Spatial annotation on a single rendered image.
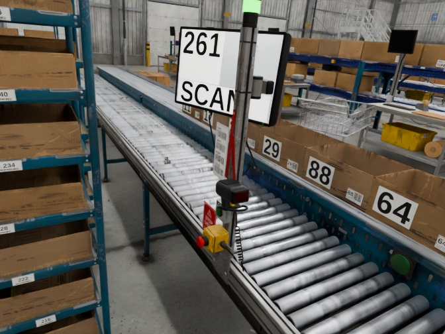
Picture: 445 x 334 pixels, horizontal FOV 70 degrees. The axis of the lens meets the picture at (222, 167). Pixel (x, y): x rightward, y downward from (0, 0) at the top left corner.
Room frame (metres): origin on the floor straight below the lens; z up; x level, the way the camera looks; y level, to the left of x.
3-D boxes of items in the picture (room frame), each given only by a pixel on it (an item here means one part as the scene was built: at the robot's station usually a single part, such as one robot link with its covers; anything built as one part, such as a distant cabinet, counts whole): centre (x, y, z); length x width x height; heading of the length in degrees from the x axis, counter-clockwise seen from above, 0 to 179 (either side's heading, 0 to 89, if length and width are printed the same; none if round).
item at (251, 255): (1.14, -0.28, 0.72); 0.52 x 0.05 x 0.05; 121
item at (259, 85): (1.16, -0.05, 1.40); 0.28 x 0.11 x 0.11; 31
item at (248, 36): (1.02, -0.04, 1.11); 0.12 x 0.05 x 0.88; 31
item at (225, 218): (1.00, -0.01, 0.95); 0.07 x 0.03 x 0.07; 31
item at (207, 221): (1.06, 0.02, 0.85); 0.16 x 0.01 x 0.13; 31
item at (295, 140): (1.78, -0.43, 0.96); 0.39 x 0.29 x 0.17; 31
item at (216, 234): (0.95, -0.01, 0.84); 0.15 x 0.09 x 0.07; 31
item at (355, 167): (1.44, -0.63, 0.97); 0.39 x 0.29 x 0.17; 31
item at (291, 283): (0.98, -0.39, 0.72); 0.52 x 0.05 x 0.05; 121
